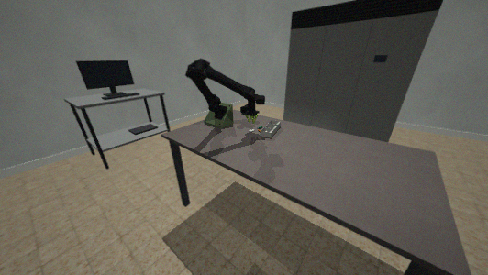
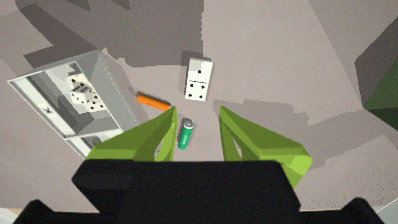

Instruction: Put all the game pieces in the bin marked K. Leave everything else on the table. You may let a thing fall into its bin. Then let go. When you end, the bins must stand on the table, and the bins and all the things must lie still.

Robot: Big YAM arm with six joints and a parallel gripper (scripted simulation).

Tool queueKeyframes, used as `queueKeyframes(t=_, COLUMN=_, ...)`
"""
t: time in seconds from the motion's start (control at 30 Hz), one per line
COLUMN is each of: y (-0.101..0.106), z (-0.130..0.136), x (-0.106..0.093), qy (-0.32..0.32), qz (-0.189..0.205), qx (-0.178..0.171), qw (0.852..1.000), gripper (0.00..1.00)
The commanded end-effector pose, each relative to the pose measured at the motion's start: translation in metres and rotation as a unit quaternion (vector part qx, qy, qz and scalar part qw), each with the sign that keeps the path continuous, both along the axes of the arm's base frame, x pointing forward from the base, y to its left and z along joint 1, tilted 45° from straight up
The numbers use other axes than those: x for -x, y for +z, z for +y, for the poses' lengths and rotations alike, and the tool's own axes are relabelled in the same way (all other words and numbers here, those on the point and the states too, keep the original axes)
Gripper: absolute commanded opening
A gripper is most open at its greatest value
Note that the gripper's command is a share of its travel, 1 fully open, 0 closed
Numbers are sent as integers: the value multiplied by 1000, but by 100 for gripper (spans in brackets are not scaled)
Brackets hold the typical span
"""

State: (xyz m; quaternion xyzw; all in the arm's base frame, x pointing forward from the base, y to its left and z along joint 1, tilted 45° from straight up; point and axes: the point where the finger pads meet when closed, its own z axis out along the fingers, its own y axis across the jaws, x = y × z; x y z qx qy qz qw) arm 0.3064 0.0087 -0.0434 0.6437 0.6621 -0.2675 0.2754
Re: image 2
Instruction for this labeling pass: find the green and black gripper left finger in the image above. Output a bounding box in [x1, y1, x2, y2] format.
[84, 106, 177, 161]

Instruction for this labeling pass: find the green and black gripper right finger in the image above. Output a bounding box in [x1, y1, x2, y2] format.
[219, 106, 312, 190]

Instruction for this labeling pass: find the orange battery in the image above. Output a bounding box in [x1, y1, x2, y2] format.
[137, 94, 172, 111]

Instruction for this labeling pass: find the white rack of three labelled bins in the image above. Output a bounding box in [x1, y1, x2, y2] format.
[7, 49, 141, 159]

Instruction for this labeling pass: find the green battery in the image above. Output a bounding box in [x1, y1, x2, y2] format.
[178, 121, 194, 150]

